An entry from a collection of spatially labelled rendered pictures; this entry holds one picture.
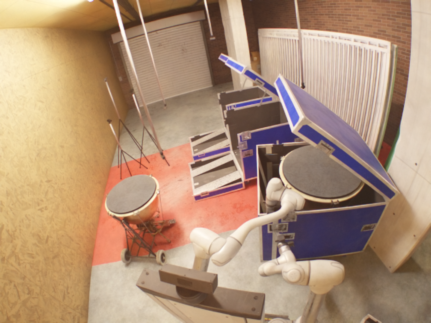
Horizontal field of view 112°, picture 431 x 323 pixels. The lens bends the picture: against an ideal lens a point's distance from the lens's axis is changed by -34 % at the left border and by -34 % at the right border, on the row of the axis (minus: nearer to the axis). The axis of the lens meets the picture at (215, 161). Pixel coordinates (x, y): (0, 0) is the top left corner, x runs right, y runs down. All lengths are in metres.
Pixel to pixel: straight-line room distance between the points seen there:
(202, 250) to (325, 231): 1.15
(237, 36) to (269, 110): 2.25
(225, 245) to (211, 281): 0.83
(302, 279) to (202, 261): 0.65
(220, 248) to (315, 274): 0.55
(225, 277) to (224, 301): 2.00
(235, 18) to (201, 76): 3.81
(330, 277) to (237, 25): 5.08
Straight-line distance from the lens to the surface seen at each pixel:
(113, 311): 2.88
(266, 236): 2.00
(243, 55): 5.45
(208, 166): 3.83
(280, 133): 3.03
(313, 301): 1.32
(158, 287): 0.61
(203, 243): 1.33
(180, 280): 0.50
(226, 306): 0.55
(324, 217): 1.89
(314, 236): 2.10
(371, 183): 1.79
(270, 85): 2.72
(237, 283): 2.50
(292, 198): 1.47
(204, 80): 8.64
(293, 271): 1.09
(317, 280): 1.14
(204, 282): 0.48
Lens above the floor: 2.30
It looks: 35 degrees down
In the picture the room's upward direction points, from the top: 12 degrees counter-clockwise
